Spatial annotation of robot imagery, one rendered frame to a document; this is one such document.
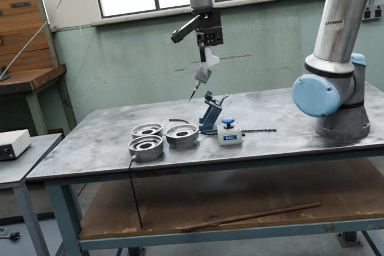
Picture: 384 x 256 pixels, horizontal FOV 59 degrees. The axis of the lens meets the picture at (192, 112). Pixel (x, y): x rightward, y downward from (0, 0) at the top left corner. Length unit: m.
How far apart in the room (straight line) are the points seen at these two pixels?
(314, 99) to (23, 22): 2.33
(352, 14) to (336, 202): 0.63
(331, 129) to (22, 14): 2.32
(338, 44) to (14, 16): 2.41
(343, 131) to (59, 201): 0.87
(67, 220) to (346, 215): 0.87
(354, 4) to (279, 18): 1.82
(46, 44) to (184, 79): 1.06
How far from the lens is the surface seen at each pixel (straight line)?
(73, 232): 1.23
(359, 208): 1.21
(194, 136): 1.05
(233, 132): 1.02
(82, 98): 2.92
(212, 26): 1.09
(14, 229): 2.10
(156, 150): 1.01
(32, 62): 2.87
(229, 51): 2.64
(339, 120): 1.04
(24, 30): 2.85
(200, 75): 1.12
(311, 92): 0.88
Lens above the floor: 1.25
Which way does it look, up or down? 19 degrees down
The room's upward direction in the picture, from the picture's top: 8 degrees counter-clockwise
